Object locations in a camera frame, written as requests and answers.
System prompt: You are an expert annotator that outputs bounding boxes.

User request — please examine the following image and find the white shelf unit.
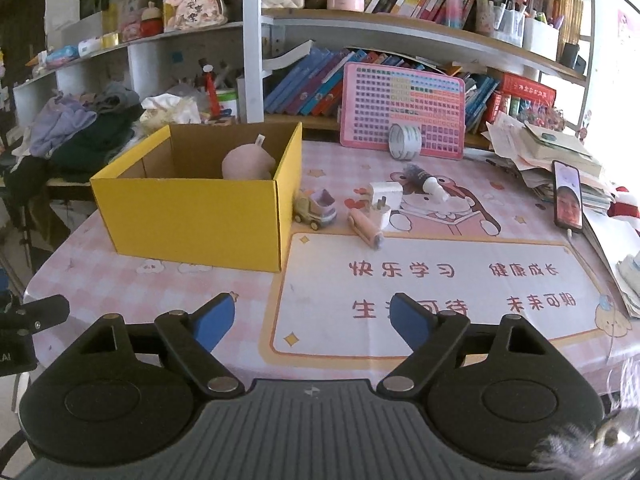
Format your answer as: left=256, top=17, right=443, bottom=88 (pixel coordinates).
left=13, top=0, right=591, bottom=126

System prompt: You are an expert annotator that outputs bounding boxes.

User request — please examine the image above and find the pile of clothes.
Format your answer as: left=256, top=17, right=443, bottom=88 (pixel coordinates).
left=1, top=81, right=143, bottom=206

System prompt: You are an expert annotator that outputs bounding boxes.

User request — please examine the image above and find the crumpled white bag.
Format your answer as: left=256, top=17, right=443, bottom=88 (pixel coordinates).
left=140, top=93, right=202, bottom=136

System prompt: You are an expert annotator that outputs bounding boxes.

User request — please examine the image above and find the black white bottle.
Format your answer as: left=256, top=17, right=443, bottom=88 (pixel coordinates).
left=404, top=164, right=449, bottom=204

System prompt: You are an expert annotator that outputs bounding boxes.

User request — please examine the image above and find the pink plush pig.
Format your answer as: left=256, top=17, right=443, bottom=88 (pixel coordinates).
left=221, top=134, right=276, bottom=181

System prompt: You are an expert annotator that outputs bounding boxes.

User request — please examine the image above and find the pink checkered tablecloth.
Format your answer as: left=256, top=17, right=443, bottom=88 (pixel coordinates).
left=27, top=142, right=639, bottom=382

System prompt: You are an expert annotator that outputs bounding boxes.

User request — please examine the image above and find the stack of papers and books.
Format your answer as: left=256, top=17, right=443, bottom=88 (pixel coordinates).
left=484, top=113, right=639, bottom=318

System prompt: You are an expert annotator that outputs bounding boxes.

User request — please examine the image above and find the small white plug adapter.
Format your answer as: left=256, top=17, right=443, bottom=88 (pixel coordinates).
left=367, top=196, right=392, bottom=231

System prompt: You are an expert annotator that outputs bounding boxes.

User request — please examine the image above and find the toy dump truck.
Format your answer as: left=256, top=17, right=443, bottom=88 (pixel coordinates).
left=293, top=188, right=337, bottom=231

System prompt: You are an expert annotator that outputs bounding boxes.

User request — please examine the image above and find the large white charger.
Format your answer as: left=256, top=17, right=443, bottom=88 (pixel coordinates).
left=367, top=181, right=404, bottom=210

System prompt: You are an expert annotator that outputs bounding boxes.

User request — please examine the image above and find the red book box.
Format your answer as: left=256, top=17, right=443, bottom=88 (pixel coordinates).
left=486, top=73, right=556, bottom=122

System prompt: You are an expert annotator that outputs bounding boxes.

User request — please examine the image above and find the clear tape roll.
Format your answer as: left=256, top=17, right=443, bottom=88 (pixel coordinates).
left=387, top=124, right=422, bottom=160

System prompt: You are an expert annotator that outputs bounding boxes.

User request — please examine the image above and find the smartphone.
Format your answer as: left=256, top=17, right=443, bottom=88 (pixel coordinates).
left=552, top=160, right=584, bottom=232

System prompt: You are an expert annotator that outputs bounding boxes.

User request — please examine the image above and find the pink handheld fan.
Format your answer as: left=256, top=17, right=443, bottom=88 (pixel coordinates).
left=348, top=208, right=384, bottom=250

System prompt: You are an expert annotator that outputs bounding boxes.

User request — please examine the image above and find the pink keyboard learning board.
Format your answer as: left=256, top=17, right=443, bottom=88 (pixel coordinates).
left=340, top=62, right=465, bottom=159

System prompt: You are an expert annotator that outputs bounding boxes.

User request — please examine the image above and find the yellow cardboard box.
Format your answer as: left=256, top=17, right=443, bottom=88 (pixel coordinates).
left=90, top=122, right=303, bottom=273

